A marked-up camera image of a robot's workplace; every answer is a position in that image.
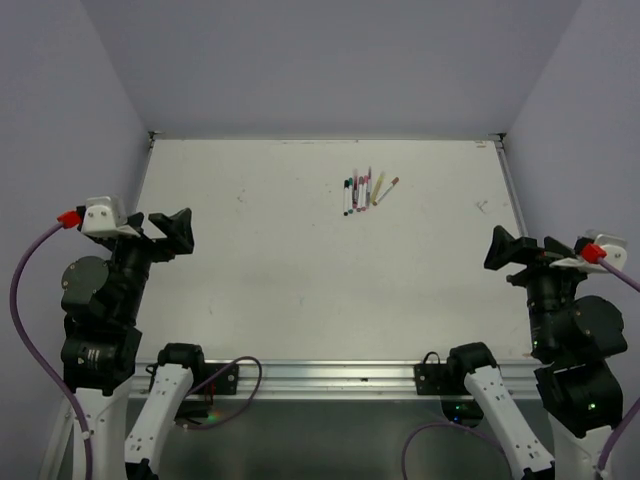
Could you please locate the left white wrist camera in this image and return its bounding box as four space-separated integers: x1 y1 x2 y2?
57 196 140 239

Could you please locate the magenta pen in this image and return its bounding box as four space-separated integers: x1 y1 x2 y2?
351 169 359 211

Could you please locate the brown capped white pen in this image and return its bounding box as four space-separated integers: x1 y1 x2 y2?
373 177 399 206

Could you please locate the aluminium mounting rail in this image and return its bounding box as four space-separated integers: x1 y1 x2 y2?
129 358 541 401

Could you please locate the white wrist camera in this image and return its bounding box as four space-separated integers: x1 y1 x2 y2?
550 230 628 274
57 196 140 239

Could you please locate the teal capped white pen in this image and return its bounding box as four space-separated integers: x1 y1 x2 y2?
347 177 354 215

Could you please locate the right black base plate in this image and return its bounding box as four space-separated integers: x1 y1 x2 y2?
413 363 468 396

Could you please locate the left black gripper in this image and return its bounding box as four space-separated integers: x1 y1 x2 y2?
100 206 193 321

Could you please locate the black capped white pen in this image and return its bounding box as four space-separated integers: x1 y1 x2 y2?
343 179 349 217

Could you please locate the pink capped white pen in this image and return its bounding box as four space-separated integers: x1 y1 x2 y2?
356 175 369 212

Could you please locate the dark purple pen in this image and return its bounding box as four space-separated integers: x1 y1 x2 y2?
364 166 372 209

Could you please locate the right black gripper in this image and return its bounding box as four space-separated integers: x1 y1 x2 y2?
486 220 600 351

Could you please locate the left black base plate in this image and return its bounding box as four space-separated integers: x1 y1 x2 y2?
194 362 239 397

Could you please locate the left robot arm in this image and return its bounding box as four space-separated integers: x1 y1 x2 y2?
61 204 208 479

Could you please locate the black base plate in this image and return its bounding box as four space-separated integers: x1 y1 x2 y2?
413 363 468 396
194 362 239 397

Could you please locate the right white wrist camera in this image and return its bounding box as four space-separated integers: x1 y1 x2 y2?
550 230 628 274

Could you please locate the yellow pen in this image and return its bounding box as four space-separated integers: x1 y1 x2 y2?
370 171 385 206

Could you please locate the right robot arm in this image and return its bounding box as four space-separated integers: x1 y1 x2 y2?
445 226 628 479

